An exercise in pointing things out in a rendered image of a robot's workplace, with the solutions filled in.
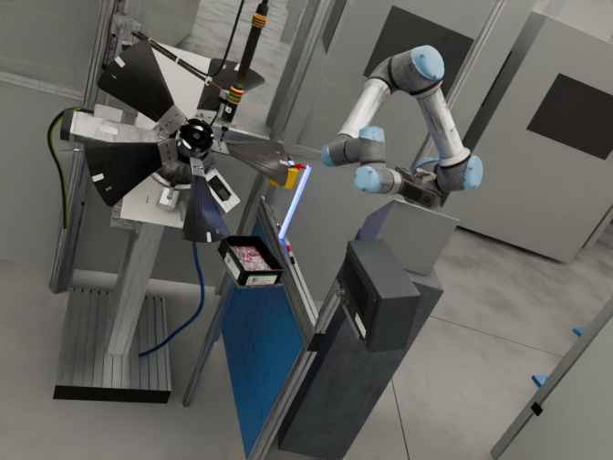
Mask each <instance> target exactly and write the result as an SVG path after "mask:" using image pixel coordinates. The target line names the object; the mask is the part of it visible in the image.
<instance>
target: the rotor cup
mask: <svg viewBox="0 0 613 460"><path fill-rule="evenodd" d="M195 132H198V133H199V134H200V138H199V139H195V138H194V136H193V134H194V133H195ZM171 137H174V139H175V143H176V148H177V153H178V158H177V159H175V160H176V161H177V162H179V163H182V164H185V165H190V163H189V157H193V158H196V159H199V160H201V161H203V160H204V159H205V158H206V156H207V155H208V153H209V150H210V149H211V147H212V146H213V141H214V134H213V129H212V127H211V126H210V125H209V124H208V123H207V122H206V121H204V120H201V119H195V118H194V119H188V120H186V121H185V122H184V123H183V124H182V125H181V126H180V127H179V128H178V129H177V130H176V131H175V132H174V133H173V134H172V135H170V136H169V138H171ZM169 138H168V139H169ZM179 142H180V143H181V144H180V146H179V145H178V143H179ZM198 153H200V155H199V156H196V155H197V154H198Z"/></svg>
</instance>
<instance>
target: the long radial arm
mask: <svg viewBox="0 0 613 460"><path fill-rule="evenodd" d="M160 136H161V132H158V131H152V130H147V129H143V128H140V127H136V126H132V125H129V124H125V123H120V122H116V121H113V120H106V119H102V118H99V117H94V116H90V115H87V114H83V113H79V112H75V111H74V115H73V120H72V125H71V130H70V136H69V141H72V142H75V143H80V144H84V145H85V144H86V143H87V141H106V142H157V143H158V141H159V140H160V139H159V137H160Z"/></svg>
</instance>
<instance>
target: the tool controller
mask: <svg viewBox="0 0 613 460"><path fill-rule="evenodd" d="M336 294H337V296H338V297H340V296H341V299H340V304H341V305H342V306H343V305H345V306H346V308H347V310H348V313H349V315H350V317H351V318H352V320H353V322H354V324H355V326H356V328H357V330H358V333H359V336H360V337H361V339H362V341H363V343H364V345H365V347H366V349H367V351H368V353H377V352H384V351H392V350H405V349H406V346H407V343H408V340H409V336H410V331H411V328H412V324H413V321H414V318H415V315H416V311H417V308H418V305H419V302H420V298H421V294H420V292H419V291H418V289H417V288H416V287H415V286H414V284H413V283H412V281H411V280H410V278H409V277H408V275H407V274H406V272H405V271H404V269H403V268H402V266H401V265H400V263H399V261H398V260H397V258H396V257H395V256H394V255H393V253H392V252H391V250H390V248H389V247H388V245H387V244H386V242H385V241H384V240H383V239H382V238H380V239H364V240H349V241H348V246H347V251H346V256H345V261H344V266H343V271H342V277H341V281H340V287H339V288H337V290H336Z"/></svg>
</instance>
